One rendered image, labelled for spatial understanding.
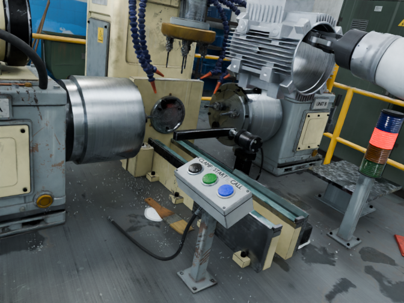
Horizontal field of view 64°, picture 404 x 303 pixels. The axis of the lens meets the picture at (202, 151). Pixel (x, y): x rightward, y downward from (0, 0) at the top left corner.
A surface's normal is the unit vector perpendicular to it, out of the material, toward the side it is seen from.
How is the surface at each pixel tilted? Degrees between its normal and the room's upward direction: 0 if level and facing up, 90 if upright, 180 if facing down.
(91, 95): 39
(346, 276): 0
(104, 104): 54
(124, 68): 90
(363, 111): 90
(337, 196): 90
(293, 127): 90
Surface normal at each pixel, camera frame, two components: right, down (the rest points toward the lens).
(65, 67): 0.53, 0.33
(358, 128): -0.85, 0.06
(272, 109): 0.60, -0.09
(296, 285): 0.17, -0.92
